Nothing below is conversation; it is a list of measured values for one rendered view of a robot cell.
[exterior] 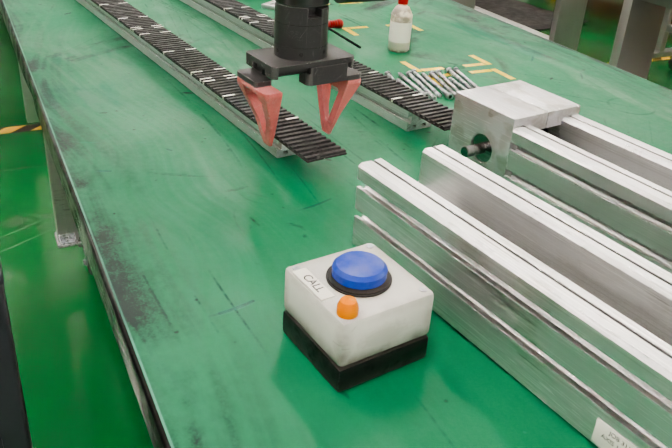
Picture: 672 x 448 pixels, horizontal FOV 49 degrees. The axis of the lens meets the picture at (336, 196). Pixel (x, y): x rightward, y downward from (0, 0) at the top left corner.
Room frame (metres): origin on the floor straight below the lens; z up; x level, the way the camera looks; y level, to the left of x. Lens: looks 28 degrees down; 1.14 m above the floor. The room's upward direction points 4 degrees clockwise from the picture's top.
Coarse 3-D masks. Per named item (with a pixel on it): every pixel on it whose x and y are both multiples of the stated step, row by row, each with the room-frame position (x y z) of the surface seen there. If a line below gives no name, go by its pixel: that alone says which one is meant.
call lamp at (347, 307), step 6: (342, 300) 0.40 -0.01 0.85; (348, 300) 0.40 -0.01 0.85; (354, 300) 0.40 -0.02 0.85; (342, 306) 0.40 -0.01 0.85; (348, 306) 0.40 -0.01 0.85; (354, 306) 0.40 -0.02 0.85; (336, 312) 0.40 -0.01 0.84; (342, 312) 0.40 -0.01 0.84; (348, 312) 0.39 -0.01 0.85; (354, 312) 0.40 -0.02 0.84; (342, 318) 0.40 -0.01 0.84; (348, 318) 0.40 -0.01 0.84; (354, 318) 0.40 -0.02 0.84
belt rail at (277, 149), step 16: (80, 0) 1.41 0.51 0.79; (128, 32) 1.20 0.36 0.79; (144, 48) 1.12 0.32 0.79; (160, 64) 1.07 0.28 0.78; (192, 80) 0.98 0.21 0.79; (208, 96) 0.92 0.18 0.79; (224, 112) 0.88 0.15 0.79; (240, 112) 0.85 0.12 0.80; (240, 128) 0.85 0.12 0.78; (256, 128) 0.81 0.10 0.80; (272, 144) 0.78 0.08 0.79
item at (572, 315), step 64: (384, 192) 0.56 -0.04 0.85; (448, 192) 0.60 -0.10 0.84; (512, 192) 0.55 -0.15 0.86; (448, 256) 0.48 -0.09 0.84; (512, 256) 0.45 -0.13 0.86; (576, 256) 0.48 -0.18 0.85; (640, 256) 0.46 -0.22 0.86; (448, 320) 0.48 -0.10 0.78; (512, 320) 0.43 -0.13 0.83; (576, 320) 0.39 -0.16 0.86; (640, 320) 0.42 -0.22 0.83; (576, 384) 0.38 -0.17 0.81; (640, 384) 0.35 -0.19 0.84
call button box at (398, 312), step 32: (384, 256) 0.48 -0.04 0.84; (288, 288) 0.45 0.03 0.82; (320, 288) 0.43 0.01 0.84; (384, 288) 0.43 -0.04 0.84; (416, 288) 0.44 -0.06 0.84; (288, 320) 0.45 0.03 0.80; (320, 320) 0.41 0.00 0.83; (352, 320) 0.40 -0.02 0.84; (384, 320) 0.41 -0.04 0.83; (416, 320) 0.43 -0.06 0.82; (320, 352) 0.41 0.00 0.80; (352, 352) 0.39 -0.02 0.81; (384, 352) 0.41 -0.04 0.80; (416, 352) 0.43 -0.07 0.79; (352, 384) 0.40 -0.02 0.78
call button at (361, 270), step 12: (348, 252) 0.46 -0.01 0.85; (360, 252) 0.46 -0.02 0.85; (336, 264) 0.44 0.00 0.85; (348, 264) 0.44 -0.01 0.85; (360, 264) 0.44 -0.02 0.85; (372, 264) 0.44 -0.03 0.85; (384, 264) 0.45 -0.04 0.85; (336, 276) 0.43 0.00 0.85; (348, 276) 0.43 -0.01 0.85; (360, 276) 0.43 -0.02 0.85; (372, 276) 0.43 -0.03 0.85; (384, 276) 0.43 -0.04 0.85; (360, 288) 0.42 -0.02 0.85; (372, 288) 0.43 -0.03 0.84
